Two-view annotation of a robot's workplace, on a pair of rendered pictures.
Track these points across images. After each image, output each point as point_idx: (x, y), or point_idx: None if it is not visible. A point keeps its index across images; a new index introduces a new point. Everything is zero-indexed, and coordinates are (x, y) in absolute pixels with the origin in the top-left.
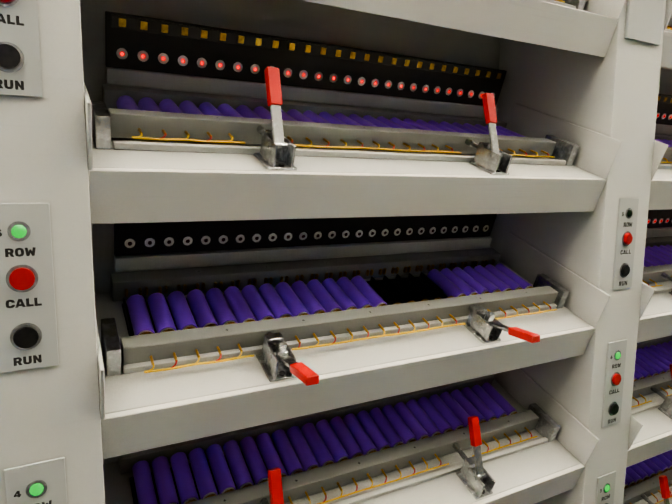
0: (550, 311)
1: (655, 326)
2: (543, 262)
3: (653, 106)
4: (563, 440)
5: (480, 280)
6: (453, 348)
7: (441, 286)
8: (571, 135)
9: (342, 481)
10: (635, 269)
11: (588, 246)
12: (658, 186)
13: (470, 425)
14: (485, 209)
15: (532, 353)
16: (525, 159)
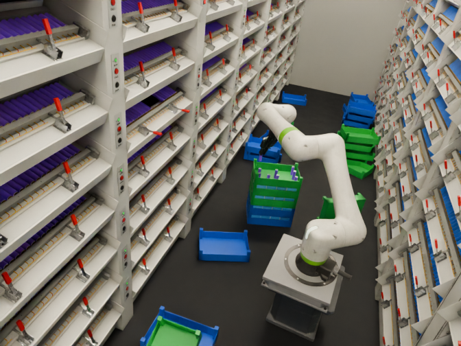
0: (182, 99)
1: (202, 95)
2: (177, 83)
3: (204, 37)
4: (184, 132)
5: (164, 93)
6: (170, 117)
7: (157, 97)
8: (184, 47)
9: (146, 156)
10: (199, 83)
11: (190, 79)
12: (204, 58)
13: (170, 134)
14: (174, 79)
15: (182, 112)
16: (178, 60)
